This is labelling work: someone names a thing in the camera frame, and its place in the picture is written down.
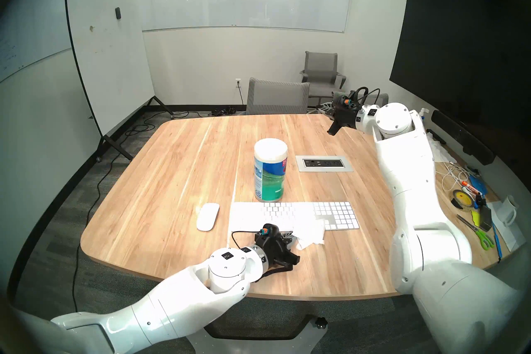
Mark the black block eraser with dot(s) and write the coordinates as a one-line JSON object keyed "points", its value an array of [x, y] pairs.
{"points": [[485, 218]]}

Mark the small blue object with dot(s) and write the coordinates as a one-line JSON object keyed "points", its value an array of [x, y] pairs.
{"points": [[478, 184]]}

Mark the disinfecting wipes canister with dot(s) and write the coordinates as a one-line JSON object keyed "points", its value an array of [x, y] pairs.
{"points": [[269, 183]]}

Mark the wall whiteboard with handwriting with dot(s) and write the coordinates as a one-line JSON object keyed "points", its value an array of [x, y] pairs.
{"points": [[33, 34]]}

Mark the grey office armchair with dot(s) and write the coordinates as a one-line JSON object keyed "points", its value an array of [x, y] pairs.
{"points": [[321, 69]]}

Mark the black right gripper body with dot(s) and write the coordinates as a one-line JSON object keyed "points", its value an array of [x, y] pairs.
{"points": [[346, 114]]}

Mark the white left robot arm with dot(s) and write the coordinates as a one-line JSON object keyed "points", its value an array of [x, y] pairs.
{"points": [[178, 307]]}

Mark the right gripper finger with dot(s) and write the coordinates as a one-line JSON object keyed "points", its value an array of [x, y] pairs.
{"points": [[328, 107], [335, 128]]}

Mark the white disinfecting wipe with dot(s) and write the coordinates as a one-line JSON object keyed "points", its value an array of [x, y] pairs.
{"points": [[309, 235]]}

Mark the white orange marker pen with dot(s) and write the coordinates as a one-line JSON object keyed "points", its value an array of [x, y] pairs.
{"points": [[468, 186]]}

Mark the grey mesh office chair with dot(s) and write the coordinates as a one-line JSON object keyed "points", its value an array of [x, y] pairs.
{"points": [[277, 97]]}

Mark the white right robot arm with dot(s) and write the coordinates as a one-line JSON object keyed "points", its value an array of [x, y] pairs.
{"points": [[423, 212]]}

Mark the white keyboard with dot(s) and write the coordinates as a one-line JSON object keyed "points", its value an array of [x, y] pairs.
{"points": [[269, 214]]}

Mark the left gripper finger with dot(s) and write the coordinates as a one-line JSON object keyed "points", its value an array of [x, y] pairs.
{"points": [[293, 244], [289, 236]]}

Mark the yellow black tape roll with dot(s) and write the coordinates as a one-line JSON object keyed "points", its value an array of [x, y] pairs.
{"points": [[464, 197]]}

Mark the blue pen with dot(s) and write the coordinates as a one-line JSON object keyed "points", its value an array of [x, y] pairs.
{"points": [[496, 241]]}

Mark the rolling whiteboard on stand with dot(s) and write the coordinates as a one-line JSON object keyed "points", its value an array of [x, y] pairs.
{"points": [[108, 50]]}

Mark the whiteboard cleaner spray bottle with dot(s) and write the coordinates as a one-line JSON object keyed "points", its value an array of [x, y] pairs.
{"points": [[424, 112]]}

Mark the black video conference bar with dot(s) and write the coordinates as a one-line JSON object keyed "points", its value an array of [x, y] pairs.
{"points": [[460, 135]]}

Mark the crumpled white tissue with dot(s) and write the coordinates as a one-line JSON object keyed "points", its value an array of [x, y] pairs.
{"points": [[442, 152]]}

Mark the table power outlet box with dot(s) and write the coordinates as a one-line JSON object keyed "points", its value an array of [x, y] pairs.
{"points": [[323, 163]]}

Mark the white computer mouse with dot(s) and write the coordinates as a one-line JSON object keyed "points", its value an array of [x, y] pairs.
{"points": [[207, 217]]}

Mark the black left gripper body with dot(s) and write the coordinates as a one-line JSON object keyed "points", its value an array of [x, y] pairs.
{"points": [[274, 251]]}

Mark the white paper sheet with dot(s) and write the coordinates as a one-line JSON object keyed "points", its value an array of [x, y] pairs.
{"points": [[508, 239]]}

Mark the white mug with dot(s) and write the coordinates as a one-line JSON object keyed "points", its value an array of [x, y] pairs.
{"points": [[505, 211]]}

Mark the black wall television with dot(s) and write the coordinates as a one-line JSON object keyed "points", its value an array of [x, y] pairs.
{"points": [[456, 46]]}

